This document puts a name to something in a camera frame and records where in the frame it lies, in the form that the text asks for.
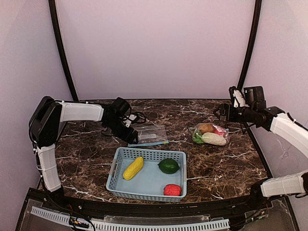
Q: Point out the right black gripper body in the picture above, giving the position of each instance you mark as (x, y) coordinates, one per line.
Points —
(224, 112)

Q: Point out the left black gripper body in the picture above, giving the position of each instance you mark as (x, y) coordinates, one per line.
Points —
(128, 134)

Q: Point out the red apple toy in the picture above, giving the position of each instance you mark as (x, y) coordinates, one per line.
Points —
(221, 131)

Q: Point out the clear zip top bag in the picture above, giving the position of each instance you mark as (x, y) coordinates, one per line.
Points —
(192, 129)

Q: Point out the clear zip bag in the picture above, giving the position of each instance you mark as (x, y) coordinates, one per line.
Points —
(151, 135)
(192, 129)

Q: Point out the brown potato toy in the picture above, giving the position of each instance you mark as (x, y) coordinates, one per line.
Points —
(206, 128)

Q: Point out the white bitter gourd toy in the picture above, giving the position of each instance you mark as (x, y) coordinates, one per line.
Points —
(214, 139)

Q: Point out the green cucumber toy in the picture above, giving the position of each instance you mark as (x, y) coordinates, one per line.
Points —
(197, 137)

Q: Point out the light blue plastic basket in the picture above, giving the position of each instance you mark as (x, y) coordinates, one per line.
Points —
(150, 182)

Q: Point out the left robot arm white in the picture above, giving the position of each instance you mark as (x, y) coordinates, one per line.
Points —
(44, 128)

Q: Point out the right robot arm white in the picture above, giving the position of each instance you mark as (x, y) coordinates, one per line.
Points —
(249, 107)

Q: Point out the yellow corn toy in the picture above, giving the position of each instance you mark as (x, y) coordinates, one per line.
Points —
(133, 169)

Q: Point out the green round fruit toy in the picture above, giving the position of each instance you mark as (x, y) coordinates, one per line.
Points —
(168, 166)

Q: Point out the red raspberry toy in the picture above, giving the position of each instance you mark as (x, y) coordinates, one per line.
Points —
(172, 190)

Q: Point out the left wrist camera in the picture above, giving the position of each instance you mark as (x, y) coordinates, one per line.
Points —
(134, 118)

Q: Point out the right black frame post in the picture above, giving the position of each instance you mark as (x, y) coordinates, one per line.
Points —
(251, 43)

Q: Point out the black frame post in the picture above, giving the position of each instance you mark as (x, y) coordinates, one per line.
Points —
(61, 51)
(251, 43)

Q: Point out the black aluminium frame rail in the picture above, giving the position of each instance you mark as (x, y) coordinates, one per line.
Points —
(224, 208)

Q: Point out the grey slotted cable duct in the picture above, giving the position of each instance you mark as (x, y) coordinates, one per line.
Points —
(111, 224)

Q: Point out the left black frame post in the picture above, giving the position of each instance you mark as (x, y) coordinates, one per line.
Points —
(61, 51)

